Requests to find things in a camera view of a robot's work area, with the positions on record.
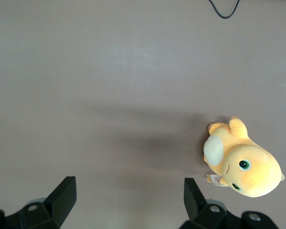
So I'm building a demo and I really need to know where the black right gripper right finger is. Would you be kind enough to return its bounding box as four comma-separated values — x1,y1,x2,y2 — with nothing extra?
180,177,244,229

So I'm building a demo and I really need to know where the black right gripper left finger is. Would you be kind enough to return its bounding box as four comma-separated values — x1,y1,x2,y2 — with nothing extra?
3,176,77,229

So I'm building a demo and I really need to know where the yellow plush toy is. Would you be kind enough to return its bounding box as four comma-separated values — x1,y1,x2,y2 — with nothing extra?
202,115,286,198

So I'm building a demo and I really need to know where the black looped table cable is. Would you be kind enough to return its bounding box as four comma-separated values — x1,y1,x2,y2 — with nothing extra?
208,0,241,19

